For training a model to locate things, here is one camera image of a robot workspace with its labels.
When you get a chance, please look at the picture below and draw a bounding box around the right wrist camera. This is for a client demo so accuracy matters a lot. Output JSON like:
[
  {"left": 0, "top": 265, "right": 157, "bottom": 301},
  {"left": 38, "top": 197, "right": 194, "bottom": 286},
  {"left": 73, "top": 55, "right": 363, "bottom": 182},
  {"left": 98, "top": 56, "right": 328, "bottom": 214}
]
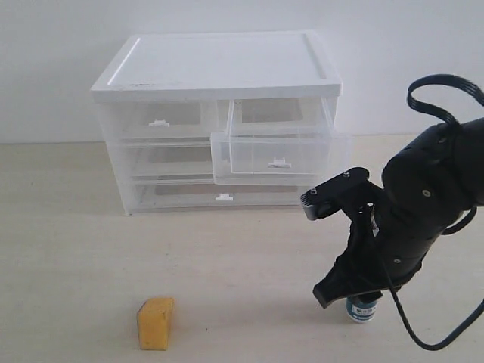
[{"left": 300, "top": 167, "right": 383, "bottom": 222}]

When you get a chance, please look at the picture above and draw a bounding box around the yellow sponge block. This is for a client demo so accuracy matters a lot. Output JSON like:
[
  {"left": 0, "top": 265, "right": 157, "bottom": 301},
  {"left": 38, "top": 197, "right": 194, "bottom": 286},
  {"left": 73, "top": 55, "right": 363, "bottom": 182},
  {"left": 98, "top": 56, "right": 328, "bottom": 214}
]
[{"left": 136, "top": 297, "right": 175, "bottom": 351}]

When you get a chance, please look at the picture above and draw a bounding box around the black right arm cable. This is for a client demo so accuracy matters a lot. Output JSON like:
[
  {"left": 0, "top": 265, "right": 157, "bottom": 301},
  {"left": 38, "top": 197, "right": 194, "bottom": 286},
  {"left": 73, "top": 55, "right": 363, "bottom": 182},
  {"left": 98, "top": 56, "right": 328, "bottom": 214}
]
[{"left": 381, "top": 73, "right": 484, "bottom": 351}]

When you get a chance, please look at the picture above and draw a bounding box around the clear bottom wide drawer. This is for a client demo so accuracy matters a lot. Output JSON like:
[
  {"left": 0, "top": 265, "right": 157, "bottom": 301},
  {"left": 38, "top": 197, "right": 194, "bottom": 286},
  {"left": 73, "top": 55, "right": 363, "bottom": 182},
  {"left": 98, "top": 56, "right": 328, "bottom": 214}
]
[{"left": 128, "top": 178, "right": 311, "bottom": 213}]

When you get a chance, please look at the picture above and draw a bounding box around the white capped teal bottle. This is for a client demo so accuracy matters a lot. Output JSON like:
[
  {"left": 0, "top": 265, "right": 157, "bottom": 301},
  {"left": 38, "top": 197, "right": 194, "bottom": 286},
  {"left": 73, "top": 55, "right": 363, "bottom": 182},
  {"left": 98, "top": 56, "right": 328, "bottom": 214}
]
[{"left": 346, "top": 297, "right": 377, "bottom": 324}]

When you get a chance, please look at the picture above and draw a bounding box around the clear middle wide drawer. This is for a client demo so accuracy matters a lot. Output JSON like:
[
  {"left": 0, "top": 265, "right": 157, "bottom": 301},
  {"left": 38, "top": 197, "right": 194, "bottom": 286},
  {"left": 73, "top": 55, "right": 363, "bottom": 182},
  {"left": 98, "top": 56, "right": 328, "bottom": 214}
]
[{"left": 120, "top": 139, "right": 328, "bottom": 178}]

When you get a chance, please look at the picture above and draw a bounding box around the clear wide drawer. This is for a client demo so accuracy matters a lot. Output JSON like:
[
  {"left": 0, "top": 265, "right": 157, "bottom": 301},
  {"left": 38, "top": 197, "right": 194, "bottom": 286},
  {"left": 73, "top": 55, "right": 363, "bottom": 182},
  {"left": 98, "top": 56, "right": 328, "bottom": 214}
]
[
  {"left": 120, "top": 139, "right": 328, "bottom": 178},
  {"left": 128, "top": 178, "right": 311, "bottom": 213}
]

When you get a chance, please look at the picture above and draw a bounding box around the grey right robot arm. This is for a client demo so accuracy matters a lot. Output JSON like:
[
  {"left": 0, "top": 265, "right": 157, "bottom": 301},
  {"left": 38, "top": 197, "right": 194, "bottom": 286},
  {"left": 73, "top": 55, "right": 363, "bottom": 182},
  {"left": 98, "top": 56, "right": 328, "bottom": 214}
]
[{"left": 301, "top": 119, "right": 483, "bottom": 307}]

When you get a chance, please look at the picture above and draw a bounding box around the white plastic drawer cabinet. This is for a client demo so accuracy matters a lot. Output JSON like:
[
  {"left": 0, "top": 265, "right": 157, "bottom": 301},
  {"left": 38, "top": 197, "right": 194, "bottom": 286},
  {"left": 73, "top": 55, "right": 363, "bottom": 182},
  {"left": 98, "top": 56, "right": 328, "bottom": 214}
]
[{"left": 91, "top": 30, "right": 342, "bottom": 215}]

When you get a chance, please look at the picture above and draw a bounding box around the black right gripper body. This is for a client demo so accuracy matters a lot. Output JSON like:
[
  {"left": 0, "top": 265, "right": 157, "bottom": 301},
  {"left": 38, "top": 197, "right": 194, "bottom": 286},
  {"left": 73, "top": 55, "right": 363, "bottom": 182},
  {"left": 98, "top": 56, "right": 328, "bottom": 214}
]
[{"left": 312, "top": 219, "right": 398, "bottom": 309}]

